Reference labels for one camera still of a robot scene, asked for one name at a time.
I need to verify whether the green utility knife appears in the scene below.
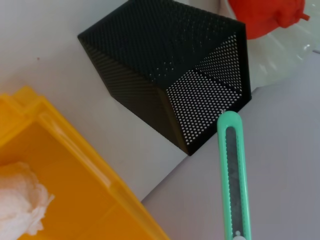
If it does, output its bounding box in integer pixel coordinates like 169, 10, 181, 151
216, 109, 252, 240

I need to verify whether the white paper ball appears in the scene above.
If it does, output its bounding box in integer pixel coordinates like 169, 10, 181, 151
0, 161, 55, 240

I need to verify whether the pale green glass fruit plate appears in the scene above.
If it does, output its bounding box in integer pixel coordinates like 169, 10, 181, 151
217, 0, 320, 88

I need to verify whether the yellow plastic storage bin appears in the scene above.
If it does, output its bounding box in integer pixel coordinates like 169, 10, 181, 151
0, 86, 171, 240

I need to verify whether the black mesh pen holder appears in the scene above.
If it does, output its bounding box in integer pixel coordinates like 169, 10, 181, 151
77, 0, 253, 156

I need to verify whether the red-orange fruit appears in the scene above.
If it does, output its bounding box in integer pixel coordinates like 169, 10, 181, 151
227, 0, 311, 41

